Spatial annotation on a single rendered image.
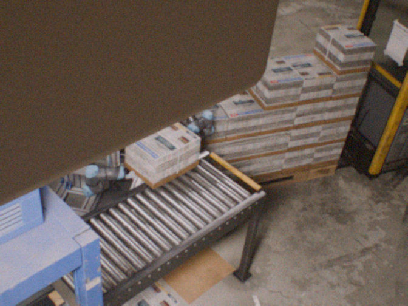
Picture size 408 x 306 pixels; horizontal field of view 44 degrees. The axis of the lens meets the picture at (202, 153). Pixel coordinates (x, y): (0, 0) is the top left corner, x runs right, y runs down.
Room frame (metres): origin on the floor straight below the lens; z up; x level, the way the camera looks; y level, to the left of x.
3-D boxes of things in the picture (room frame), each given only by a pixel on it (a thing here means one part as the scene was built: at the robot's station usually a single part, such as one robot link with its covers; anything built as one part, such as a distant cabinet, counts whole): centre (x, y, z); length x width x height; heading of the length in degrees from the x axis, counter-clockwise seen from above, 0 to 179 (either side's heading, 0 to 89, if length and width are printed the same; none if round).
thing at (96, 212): (2.19, 0.42, 0.74); 1.34 x 0.05 x 0.12; 139
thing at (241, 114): (3.37, -0.34, 0.42); 1.17 x 0.39 x 0.83; 116
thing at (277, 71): (3.43, -0.47, 1.06); 0.37 x 0.29 x 0.01; 26
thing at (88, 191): (2.18, 0.62, 0.82); 0.11 x 0.08 x 0.09; 138
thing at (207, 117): (2.88, 0.01, 0.91); 0.11 x 0.08 x 0.11; 147
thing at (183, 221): (2.11, 0.14, 0.77); 0.47 x 0.05 x 0.05; 49
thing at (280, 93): (3.43, -0.47, 0.95); 0.38 x 0.29 x 0.23; 26
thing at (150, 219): (2.02, 0.23, 0.77); 0.47 x 0.05 x 0.05; 49
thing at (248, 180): (2.51, -0.22, 0.81); 0.43 x 0.03 x 0.02; 49
